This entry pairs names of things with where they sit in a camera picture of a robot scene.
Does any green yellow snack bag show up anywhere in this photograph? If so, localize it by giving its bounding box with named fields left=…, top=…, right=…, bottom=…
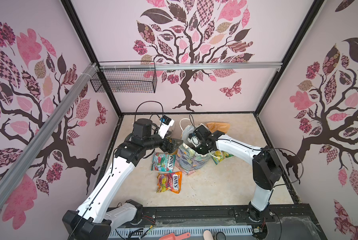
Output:
left=210, top=150, right=233, bottom=165

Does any colourful paper gift bag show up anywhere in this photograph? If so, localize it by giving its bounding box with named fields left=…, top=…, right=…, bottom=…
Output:
left=176, top=119, right=211, bottom=176

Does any orange Fox's candy bag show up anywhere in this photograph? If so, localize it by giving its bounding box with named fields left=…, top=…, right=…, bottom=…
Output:
left=157, top=172, right=182, bottom=194

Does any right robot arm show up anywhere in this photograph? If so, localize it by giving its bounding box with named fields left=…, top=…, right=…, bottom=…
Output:
left=187, top=125, right=283, bottom=222

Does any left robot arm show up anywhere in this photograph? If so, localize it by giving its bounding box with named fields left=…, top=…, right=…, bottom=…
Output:
left=62, top=115, right=183, bottom=240

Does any pink plastic scoop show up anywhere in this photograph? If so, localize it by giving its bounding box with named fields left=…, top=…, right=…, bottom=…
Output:
left=159, top=232, right=191, bottom=240

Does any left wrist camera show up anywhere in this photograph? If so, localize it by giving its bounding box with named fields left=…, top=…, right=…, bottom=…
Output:
left=158, top=115, right=175, bottom=139

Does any black wire basket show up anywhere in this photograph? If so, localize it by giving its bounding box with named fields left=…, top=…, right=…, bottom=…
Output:
left=90, top=60, right=158, bottom=94

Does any aluminium rail back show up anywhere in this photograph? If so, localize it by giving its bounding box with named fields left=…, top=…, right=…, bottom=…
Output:
left=100, top=62, right=283, bottom=71

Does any aluminium rail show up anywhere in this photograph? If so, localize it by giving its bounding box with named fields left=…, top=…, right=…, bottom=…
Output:
left=0, top=63, right=98, bottom=209
left=100, top=62, right=283, bottom=71

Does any aluminium rail left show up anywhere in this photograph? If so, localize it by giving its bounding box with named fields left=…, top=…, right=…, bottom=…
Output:
left=0, top=63, right=98, bottom=209

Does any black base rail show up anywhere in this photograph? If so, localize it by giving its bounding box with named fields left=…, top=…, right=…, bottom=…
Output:
left=122, top=204, right=318, bottom=227

